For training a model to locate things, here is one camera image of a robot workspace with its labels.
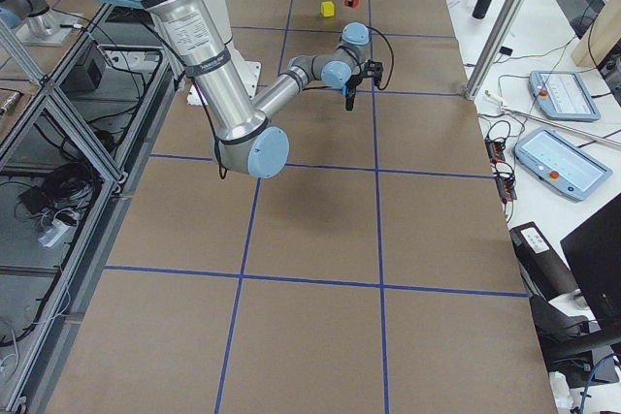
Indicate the far teach pendant tablet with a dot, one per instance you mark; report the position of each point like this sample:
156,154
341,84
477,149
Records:
563,96

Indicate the near teach pendant tablet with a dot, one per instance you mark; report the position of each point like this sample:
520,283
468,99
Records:
561,165

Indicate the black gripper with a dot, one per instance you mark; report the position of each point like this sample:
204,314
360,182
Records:
350,89

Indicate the teach pendant tablet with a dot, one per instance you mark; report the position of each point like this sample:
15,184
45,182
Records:
561,165
563,96

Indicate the yellow wooden block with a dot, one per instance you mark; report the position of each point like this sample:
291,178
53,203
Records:
327,9

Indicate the aluminium frame post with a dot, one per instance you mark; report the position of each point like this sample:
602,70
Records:
505,19

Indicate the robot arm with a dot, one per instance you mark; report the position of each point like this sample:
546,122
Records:
244,139

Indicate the black monitor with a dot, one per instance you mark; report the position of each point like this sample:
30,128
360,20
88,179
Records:
593,253

